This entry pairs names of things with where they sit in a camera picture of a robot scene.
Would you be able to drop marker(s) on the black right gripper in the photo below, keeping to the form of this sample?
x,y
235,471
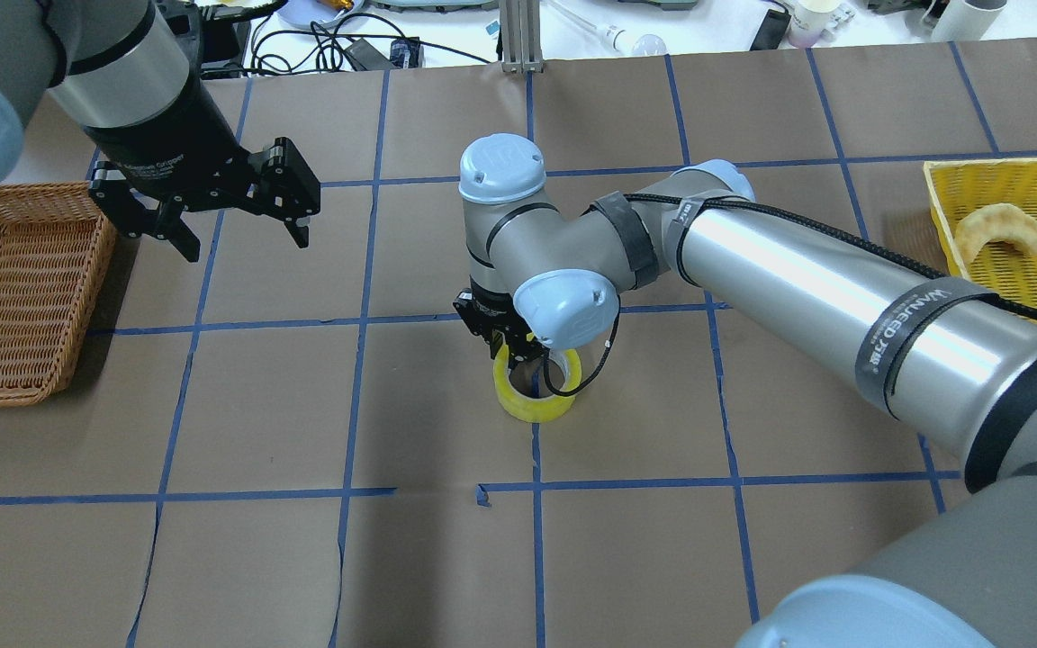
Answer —
x,y
485,315

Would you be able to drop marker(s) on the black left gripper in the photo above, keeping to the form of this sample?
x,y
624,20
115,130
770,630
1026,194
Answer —
x,y
172,135

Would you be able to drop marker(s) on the yellow tape roll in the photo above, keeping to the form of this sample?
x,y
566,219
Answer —
x,y
530,409

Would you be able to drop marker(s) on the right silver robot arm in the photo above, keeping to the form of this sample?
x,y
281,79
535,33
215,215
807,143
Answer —
x,y
946,356

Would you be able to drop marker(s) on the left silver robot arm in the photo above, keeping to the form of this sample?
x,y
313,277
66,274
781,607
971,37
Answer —
x,y
117,70

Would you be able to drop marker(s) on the brown wicker basket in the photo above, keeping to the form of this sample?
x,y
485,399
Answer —
x,y
55,248

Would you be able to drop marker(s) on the black power adapter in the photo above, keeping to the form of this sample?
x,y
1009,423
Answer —
x,y
362,56

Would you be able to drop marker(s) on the white paper cup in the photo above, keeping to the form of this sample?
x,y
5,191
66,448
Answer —
x,y
808,19

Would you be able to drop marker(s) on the croissant bread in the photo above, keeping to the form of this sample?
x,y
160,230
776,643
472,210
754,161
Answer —
x,y
999,222

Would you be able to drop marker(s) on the yellow plastic basket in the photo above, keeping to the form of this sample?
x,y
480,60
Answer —
x,y
956,188

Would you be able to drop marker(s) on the aluminium frame post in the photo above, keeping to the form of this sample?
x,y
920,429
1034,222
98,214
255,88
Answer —
x,y
520,36

